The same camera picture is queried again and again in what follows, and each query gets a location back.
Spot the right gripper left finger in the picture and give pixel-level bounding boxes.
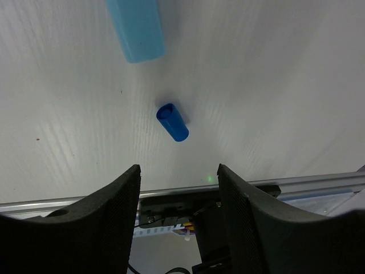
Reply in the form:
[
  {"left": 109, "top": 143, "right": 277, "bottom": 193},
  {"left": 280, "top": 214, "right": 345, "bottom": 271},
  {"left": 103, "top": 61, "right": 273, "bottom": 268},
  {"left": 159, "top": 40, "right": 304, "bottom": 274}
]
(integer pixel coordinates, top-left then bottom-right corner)
[{"left": 1, "top": 164, "right": 141, "bottom": 273}]

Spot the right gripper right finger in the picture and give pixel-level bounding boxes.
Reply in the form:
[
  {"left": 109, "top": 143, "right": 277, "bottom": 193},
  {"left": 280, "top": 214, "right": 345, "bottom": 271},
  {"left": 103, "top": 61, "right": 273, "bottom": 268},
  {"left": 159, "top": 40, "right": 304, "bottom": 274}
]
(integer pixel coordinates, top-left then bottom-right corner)
[{"left": 217, "top": 164, "right": 364, "bottom": 273}]

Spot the dark blue marker cap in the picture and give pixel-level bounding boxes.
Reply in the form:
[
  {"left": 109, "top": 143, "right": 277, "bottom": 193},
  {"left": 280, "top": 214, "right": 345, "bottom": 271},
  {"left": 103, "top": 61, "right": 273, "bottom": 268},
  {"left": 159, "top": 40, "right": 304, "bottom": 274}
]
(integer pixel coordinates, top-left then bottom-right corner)
[{"left": 156, "top": 103, "right": 189, "bottom": 142}]

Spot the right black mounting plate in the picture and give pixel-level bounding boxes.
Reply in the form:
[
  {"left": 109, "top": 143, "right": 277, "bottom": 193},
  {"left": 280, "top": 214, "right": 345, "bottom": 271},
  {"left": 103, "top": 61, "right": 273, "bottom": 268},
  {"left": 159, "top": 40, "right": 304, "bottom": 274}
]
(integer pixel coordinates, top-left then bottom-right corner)
[{"left": 138, "top": 184, "right": 282, "bottom": 229}]

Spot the light blue highlighter cap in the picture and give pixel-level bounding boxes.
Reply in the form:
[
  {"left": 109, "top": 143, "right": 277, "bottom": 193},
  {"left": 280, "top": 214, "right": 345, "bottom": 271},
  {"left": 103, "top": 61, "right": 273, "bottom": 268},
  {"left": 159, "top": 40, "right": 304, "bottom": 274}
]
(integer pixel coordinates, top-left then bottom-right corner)
[{"left": 105, "top": 0, "right": 165, "bottom": 63}]

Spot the white slotted cable duct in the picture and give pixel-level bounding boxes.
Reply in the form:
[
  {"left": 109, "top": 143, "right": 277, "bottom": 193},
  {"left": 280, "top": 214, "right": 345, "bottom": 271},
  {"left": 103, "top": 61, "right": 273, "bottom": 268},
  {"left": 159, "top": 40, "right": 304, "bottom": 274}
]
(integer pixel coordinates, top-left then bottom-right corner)
[{"left": 133, "top": 223, "right": 196, "bottom": 238}]

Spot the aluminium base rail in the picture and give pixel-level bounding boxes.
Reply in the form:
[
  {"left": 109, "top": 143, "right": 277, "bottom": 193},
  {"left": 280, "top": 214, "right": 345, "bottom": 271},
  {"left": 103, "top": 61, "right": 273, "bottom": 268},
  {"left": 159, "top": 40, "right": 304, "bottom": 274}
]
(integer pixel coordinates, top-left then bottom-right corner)
[{"left": 1, "top": 171, "right": 364, "bottom": 216}]

